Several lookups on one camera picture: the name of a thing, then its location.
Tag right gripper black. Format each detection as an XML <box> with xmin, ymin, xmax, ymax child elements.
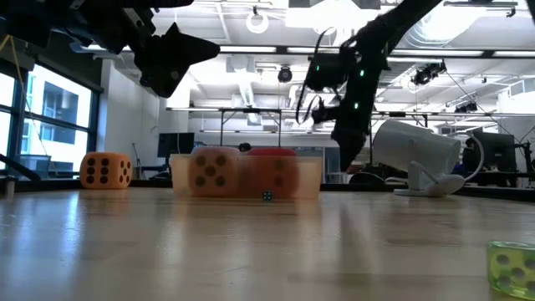
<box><xmin>313</xmin><ymin>31</ymin><xmax>388</xmax><ymax>172</ymax></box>

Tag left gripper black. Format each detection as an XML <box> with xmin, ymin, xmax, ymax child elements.
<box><xmin>49</xmin><ymin>0</ymin><xmax>222</xmax><ymax>99</ymax></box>

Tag orange translucent plastic bin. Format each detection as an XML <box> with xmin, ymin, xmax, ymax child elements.
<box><xmin>169</xmin><ymin>153</ymin><xmax>324</xmax><ymax>200</ymax></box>

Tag large red foam die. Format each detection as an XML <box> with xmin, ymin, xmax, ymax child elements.
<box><xmin>240</xmin><ymin>147</ymin><xmax>301</xmax><ymax>199</ymax></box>

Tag large pink foam die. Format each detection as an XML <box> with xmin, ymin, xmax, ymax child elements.
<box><xmin>186</xmin><ymin>145</ymin><xmax>242</xmax><ymax>199</ymax></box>

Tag large orange foam die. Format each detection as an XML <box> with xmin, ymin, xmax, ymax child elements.
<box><xmin>79</xmin><ymin>151</ymin><xmax>134</xmax><ymax>191</ymax></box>

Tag black spotlight cluster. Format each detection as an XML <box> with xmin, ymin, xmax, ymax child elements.
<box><xmin>410</xmin><ymin>61</ymin><xmax>447</xmax><ymax>87</ymax></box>

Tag black computer monitor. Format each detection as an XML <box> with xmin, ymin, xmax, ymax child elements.
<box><xmin>157</xmin><ymin>132</ymin><xmax>196</xmax><ymax>159</ymax></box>
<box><xmin>476</xmin><ymin>131</ymin><xmax>517</xmax><ymax>166</ymax></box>

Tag large window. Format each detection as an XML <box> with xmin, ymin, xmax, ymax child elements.
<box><xmin>0</xmin><ymin>62</ymin><xmax>101</xmax><ymax>179</ymax></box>

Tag small green translucent die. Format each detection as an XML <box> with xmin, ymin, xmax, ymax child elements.
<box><xmin>487</xmin><ymin>240</ymin><xmax>535</xmax><ymax>301</ymax></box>

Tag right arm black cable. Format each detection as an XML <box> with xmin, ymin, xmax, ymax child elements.
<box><xmin>294</xmin><ymin>27</ymin><xmax>335</xmax><ymax>126</ymax></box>

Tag white desk camera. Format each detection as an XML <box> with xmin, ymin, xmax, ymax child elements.
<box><xmin>371</xmin><ymin>120</ymin><xmax>484</xmax><ymax>198</ymax></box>

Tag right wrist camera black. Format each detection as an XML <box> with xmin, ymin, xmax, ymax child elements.
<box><xmin>306</xmin><ymin>53</ymin><xmax>349</xmax><ymax>92</ymax></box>

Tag white ring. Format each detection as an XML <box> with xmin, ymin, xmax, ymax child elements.
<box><xmin>245</xmin><ymin>11</ymin><xmax>270</xmax><ymax>35</ymax></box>

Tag silver ventilation duct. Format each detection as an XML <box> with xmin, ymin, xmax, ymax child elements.
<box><xmin>369</xmin><ymin>8</ymin><xmax>490</xmax><ymax>87</ymax></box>

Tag yellow cable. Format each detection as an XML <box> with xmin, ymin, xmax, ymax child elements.
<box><xmin>0</xmin><ymin>35</ymin><xmax>49</xmax><ymax>164</ymax></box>

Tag black aluminium rig frame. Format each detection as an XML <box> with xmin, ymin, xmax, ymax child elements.
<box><xmin>0</xmin><ymin>177</ymin><xmax>535</xmax><ymax>202</ymax></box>

